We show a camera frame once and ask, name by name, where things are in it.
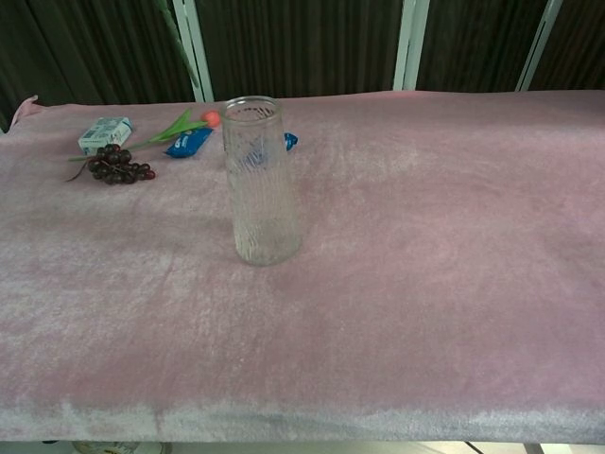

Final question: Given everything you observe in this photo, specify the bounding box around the white blue milk carton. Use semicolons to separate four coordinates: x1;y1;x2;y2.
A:
77;116;134;156

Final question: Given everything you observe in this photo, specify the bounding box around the dark red grape bunch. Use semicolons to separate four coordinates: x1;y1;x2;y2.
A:
64;144;158;186

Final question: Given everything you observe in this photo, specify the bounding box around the white metal frame post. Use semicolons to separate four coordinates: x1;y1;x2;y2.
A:
514;0;564;93
392;0;431;92
171;0;216;103

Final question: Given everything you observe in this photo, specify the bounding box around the pink plush table cloth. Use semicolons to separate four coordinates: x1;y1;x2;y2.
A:
0;88;605;445

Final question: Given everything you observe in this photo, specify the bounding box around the clear ribbed glass vase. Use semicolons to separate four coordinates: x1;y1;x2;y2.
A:
219;96;303;267

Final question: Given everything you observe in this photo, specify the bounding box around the orange tulip with green stem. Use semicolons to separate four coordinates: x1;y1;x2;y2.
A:
67;108;223;164

